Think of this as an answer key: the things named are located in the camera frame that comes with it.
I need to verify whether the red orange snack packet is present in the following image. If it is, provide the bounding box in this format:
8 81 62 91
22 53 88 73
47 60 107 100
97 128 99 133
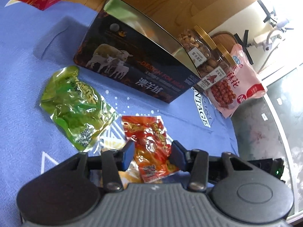
122 115 179 183

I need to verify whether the pink twisted snack bag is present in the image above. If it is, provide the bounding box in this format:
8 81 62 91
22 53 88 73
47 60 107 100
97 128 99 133
205 44 267 118

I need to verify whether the black tin box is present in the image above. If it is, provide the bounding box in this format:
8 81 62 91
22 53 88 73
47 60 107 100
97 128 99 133
74 0 201 103

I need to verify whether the brown round wooden board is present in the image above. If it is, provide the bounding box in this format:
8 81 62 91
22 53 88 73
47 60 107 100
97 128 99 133
211 31 238 51

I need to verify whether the black tape cross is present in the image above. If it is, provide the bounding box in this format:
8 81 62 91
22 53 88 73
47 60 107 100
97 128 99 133
234 30 254 65

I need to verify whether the white power strip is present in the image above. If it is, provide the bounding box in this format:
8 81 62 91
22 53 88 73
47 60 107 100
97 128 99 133
253 31 281 48

